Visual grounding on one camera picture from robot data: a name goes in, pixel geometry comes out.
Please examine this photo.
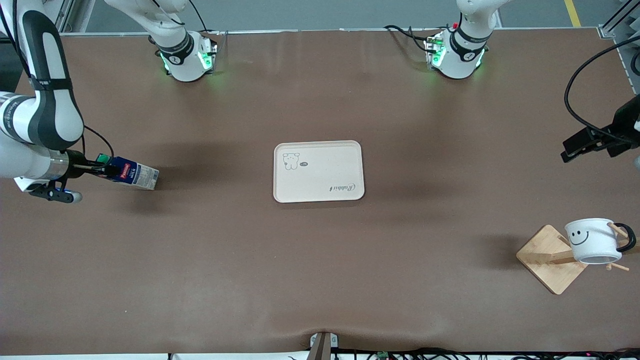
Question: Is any blue milk carton green cap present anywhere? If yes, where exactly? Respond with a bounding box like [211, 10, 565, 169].
[96, 153, 160, 191]

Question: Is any white smiley mug black handle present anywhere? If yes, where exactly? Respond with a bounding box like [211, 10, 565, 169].
[564, 218, 637, 265]

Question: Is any wooden cup rack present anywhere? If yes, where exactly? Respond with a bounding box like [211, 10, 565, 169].
[516, 224, 632, 295]

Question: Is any beige rabbit print tray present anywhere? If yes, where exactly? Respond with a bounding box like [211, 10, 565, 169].
[273, 140, 365, 204]

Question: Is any black right base cable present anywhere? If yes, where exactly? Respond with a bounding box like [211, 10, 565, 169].
[187, 0, 221, 36]

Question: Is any black base cable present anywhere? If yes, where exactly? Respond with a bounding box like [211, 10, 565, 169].
[187, 0, 221, 36]
[384, 24, 436, 57]

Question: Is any black left base cable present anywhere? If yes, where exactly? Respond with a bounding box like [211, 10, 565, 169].
[384, 24, 436, 57]

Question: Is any black cable bundle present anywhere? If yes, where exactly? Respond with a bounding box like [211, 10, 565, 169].
[290, 347, 640, 360]

